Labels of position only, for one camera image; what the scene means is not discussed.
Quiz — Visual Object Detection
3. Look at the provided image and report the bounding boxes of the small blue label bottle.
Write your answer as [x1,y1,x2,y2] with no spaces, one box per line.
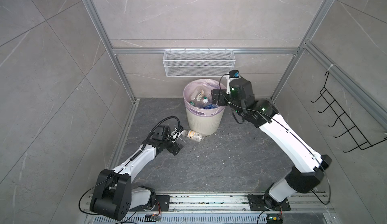
[202,102,219,110]

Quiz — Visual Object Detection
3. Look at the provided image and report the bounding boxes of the blue label water bottle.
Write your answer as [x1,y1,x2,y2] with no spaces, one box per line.
[201,97,209,105]

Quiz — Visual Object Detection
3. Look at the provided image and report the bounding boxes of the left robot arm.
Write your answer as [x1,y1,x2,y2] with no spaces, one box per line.
[90,125,184,221]

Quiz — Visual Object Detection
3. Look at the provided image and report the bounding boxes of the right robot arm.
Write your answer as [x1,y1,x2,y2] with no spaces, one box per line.
[211,73,332,209]

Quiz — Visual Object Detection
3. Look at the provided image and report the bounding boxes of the pink bin liner bag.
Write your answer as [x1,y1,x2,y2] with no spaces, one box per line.
[183,79,225,108]

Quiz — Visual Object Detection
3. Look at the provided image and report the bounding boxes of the cream ribbed trash bin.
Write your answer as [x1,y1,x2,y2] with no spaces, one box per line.
[184,101,225,136]

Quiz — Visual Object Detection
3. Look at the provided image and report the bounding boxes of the orange white label bottle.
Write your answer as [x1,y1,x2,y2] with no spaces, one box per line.
[181,130,204,142]

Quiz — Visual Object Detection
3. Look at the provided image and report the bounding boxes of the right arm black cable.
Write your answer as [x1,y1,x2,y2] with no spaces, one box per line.
[219,72,273,125]

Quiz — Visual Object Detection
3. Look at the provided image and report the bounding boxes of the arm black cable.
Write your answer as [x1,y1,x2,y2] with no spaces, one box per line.
[141,116,181,152]
[219,72,273,125]

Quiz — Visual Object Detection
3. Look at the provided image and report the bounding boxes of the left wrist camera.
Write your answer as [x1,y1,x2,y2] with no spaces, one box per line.
[169,126,184,142]

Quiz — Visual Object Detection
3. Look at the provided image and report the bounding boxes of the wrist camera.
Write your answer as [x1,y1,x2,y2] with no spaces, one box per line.
[226,70,240,95]
[169,126,184,142]

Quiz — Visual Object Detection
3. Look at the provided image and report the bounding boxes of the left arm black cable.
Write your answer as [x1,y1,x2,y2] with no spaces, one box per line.
[141,116,181,152]

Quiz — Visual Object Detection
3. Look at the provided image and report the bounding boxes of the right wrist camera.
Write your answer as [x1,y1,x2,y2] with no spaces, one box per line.
[226,70,240,95]

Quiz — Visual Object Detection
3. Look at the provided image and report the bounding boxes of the white wire mesh basket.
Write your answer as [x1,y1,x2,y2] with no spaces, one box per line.
[163,49,236,78]

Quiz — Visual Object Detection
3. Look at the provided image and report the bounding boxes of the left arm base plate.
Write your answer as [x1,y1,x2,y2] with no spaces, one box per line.
[130,195,171,212]

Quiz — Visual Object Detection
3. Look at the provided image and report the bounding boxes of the aluminium mounting rail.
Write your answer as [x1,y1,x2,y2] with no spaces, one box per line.
[157,192,334,214]

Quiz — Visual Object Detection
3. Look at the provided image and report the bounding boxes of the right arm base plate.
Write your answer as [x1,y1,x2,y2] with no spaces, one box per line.
[247,194,291,211]

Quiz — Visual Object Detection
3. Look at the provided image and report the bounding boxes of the black wire hook rack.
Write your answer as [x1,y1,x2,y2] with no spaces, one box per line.
[310,71,387,153]

